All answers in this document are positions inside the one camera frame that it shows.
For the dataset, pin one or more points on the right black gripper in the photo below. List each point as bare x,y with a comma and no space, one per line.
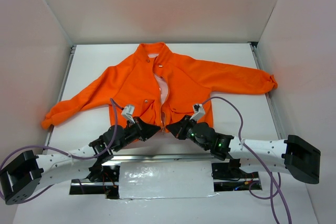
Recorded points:
184,126

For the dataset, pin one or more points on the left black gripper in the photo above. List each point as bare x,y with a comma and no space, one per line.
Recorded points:
139,128

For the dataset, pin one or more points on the orange zip jacket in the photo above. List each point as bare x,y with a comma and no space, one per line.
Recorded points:
163,86

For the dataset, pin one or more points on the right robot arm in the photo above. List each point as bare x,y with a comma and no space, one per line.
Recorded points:
293,155

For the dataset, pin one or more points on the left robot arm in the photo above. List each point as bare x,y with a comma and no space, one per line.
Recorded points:
28,172

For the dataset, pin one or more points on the white foil-edged panel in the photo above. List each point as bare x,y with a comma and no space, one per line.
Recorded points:
157,180

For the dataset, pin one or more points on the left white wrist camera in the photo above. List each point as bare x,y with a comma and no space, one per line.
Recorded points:
127,113

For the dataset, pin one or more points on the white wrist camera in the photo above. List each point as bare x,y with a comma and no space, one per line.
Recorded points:
127,113
199,112

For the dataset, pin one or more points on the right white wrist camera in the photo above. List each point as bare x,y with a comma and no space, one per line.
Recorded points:
199,112

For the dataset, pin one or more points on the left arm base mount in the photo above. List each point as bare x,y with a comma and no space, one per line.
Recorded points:
104,182

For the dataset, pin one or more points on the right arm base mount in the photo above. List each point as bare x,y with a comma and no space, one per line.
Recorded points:
228,177

